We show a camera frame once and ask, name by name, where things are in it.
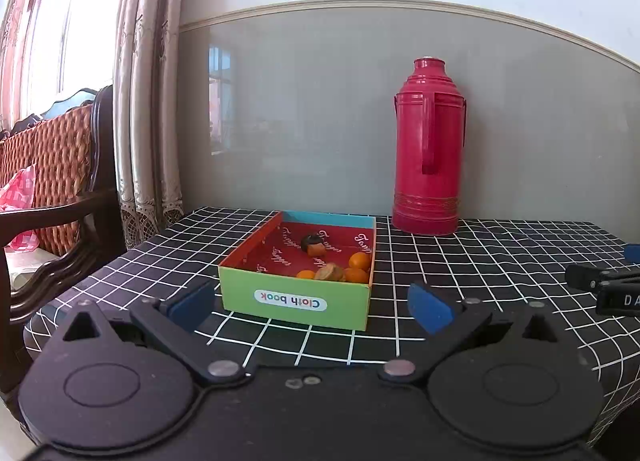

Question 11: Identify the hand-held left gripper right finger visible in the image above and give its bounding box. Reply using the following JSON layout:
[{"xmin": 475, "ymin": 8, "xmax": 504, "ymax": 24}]
[{"xmin": 377, "ymin": 282, "xmax": 563, "ymax": 387}]

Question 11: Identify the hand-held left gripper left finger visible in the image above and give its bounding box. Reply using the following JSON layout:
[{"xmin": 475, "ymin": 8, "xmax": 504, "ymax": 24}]
[{"xmin": 62, "ymin": 281, "xmax": 248, "ymax": 387}]

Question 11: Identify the colourful cardboard box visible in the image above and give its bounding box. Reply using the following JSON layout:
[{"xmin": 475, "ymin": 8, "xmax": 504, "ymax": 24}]
[{"xmin": 217, "ymin": 210, "xmax": 377, "ymax": 332}]

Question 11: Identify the orange fruit with dark top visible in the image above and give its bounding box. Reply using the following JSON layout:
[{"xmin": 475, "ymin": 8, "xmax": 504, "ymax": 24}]
[{"xmin": 301, "ymin": 234, "xmax": 327, "ymax": 257}]

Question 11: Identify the black white checked tablecloth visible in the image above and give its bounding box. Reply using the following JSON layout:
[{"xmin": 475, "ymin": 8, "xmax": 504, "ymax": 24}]
[{"xmin": 22, "ymin": 206, "xmax": 640, "ymax": 448}]

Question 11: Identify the dark wooden armchair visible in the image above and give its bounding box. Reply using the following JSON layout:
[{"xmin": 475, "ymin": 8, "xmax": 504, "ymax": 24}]
[{"xmin": 0, "ymin": 85, "xmax": 126, "ymax": 327}]

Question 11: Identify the red thermos flask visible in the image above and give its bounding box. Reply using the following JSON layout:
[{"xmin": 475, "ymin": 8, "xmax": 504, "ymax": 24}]
[{"xmin": 391, "ymin": 56, "xmax": 469, "ymax": 235}]

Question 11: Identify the white seat cushion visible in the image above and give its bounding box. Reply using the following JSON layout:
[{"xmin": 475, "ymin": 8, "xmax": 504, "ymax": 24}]
[{"xmin": 5, "ymin": 247, "xmax": 57, "ymax": 292}]

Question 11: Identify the orange woven chair cushion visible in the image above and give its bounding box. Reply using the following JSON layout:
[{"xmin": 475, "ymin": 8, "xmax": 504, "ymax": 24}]
[{"xmin": 0, "ymin": 105, "xmax": 96, "ymax": 257}]

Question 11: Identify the beige curtain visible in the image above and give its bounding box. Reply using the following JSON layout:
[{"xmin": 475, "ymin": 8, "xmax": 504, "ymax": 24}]
[{"xmin": 112, "ymin": 0, "xmax": 193, "ymax": 248}]

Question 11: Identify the pink plastic bag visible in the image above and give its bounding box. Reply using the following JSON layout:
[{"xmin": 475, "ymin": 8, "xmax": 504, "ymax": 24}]
[{"xmin": 0, "ymin": 165, "xmax": 40, "ymax": 253}]

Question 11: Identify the window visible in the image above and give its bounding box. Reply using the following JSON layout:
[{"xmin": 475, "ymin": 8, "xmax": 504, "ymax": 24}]
[{"xmin": 0, "ymin": 0, "xmax": 132, "ymax": 129}]

